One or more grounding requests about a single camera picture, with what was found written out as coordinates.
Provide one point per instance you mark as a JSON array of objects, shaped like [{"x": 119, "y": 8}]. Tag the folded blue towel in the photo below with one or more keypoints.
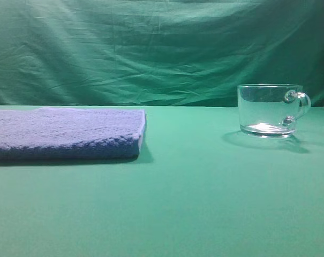
[{"x": 68, "y": 133}]

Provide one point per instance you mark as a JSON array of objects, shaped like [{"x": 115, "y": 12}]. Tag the transparent glass cup with handle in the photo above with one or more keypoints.
[{"x": 271, "y": 110}]

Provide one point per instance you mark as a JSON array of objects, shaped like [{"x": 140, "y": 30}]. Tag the green backdrop cloth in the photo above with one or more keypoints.
[{"x": 178, "y": 53}]

